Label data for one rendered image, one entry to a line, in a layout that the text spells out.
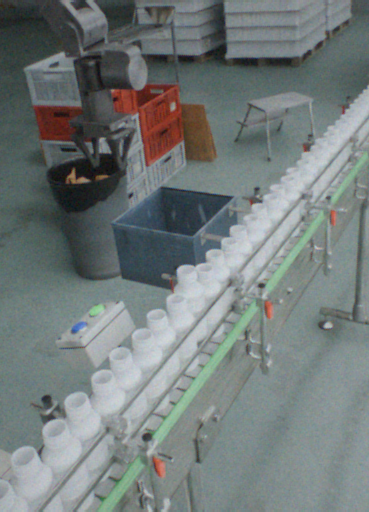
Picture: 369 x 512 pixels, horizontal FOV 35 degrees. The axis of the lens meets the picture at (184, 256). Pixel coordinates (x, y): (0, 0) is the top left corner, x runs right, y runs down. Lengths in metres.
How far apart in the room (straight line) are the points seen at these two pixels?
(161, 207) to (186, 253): 0.40
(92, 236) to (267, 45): 5.11
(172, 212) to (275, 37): 5.85
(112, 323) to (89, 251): 2.17
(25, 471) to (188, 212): 1.42
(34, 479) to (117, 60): 0.66
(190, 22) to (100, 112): 7.39
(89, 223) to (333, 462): 1.77
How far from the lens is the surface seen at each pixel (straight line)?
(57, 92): 3.65
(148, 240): 1.87
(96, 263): 3.38
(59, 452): 0.92
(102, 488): 1.04
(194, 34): 8.44
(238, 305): 1.28
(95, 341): 1.16
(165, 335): 1.09
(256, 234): 1.39
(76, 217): 3.25
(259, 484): 2.28
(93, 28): 1.05
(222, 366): 1.27
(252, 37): 7.97
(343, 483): 2.30
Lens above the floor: 1.79
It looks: 30 degrees down
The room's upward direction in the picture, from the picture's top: 7 degrees counter-clockwise
